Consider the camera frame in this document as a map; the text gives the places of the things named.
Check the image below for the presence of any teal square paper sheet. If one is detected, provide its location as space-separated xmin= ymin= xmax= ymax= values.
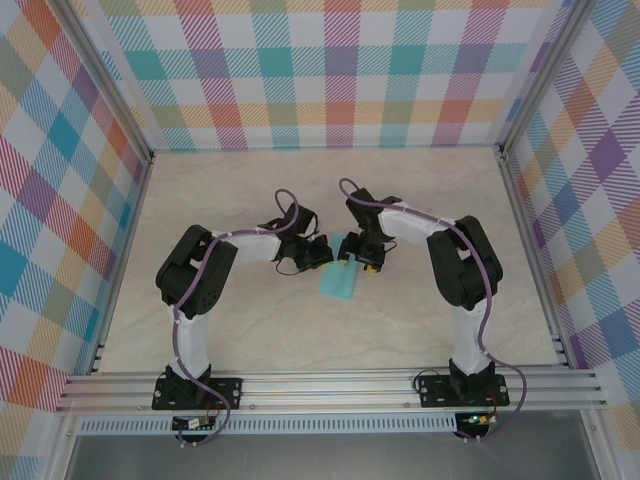
xmin=317 ymin=232 xmax=362 ymax=303

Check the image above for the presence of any grey metal panel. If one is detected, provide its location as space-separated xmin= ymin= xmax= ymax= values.
xmin=64 ymin=432 xmax=601 ymax=480

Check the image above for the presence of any left small circuit board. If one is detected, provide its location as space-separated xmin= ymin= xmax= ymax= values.
xmin=171 ymin=415 xmax=217 ymax=432

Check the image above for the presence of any thin black cable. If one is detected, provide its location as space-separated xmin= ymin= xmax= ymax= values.
xmin=415 ymin=362 xmax=455 ymax=390

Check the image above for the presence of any long aluminium mounting rail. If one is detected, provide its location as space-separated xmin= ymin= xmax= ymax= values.
xmin=54 ymin=367 xmax=609 ymax=414

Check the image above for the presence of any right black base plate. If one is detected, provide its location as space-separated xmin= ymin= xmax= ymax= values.
xmin=418 ymin=374 xmax=511 ymax=409

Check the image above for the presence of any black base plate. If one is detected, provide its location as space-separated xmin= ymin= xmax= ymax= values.
xmin=151 ymin=377 xmax=244 ymax=412
xmin=418 ymin=374 xmax=511 ymax=409

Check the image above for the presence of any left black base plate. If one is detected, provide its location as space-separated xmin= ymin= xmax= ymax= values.
xmin=151 ymin=377 xmax=244 ymax=412

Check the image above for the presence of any slotted grey cable duct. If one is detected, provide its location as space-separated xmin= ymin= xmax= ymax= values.
xmin=77 ymin=413 xmax=459 ymax=435

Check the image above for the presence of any left aluminium side rail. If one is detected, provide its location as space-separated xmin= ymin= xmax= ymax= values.
xmin=87 ymin=152 xmax=156 ymax=376

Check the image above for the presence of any aluminium side rail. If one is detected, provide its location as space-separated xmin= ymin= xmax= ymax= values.
xmin=87 ymin=152 xmax=156 ymax=376
xmin=497 ymin=147 xmax=576 ymax=371

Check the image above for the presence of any right aluminium side rail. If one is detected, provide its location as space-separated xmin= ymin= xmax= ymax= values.
xmin=497 ymin=147 xmax=576 ymax=371

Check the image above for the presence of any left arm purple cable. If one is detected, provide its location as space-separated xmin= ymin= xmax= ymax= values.
xmin=172 ymin=187 xmax=302 ymax=448

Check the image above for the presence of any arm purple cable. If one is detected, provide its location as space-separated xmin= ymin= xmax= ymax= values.
xmin=172 ymin=187 xmax=302 ymax=448
xmin=338 ymin=177 xmax=527 ymax=445

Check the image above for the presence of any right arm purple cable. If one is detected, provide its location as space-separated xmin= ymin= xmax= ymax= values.
xmin=338 ymin=177 xmax=527 ymax=445

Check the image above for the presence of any right aluminium frame post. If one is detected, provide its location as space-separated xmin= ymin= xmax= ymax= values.
xmin=494 ymin=0 xmax=596 ymax=161

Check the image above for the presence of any aluminium frame post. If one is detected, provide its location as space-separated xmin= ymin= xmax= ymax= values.
xmin=494 ymin=0 xmax=596 ymax=161
xmin=52 ymin=0 xmax=156 ymax=166

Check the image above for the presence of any left aluminium frame post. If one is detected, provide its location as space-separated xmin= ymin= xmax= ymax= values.
xmin=52 ymin=0 xmax=156 ymax=166

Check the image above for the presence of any right aluminium frame leg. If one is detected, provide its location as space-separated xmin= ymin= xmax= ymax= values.
xmin=579 ymin=409 xmax=619 ymax=480

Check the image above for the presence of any aluminium frame leg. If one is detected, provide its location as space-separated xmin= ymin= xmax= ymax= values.
xmin=579 ymin=409 xmax=619 ymax=480
xmin=47 ymin=413 xmax=79 ymax=480

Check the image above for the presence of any left aluminium frame leg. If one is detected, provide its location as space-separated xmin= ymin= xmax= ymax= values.
xmin=47 ymin=413 xmax=79 ymax=480

